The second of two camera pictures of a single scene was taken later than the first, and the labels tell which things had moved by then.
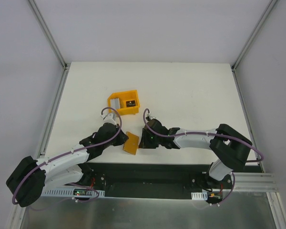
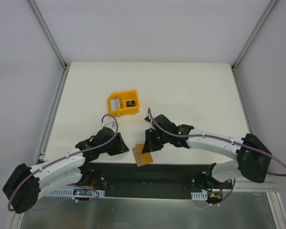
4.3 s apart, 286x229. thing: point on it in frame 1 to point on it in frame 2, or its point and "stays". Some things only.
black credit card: (130, 103) stays
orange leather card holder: (131, 145) to (141, 159)
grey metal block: (115, 103) stays
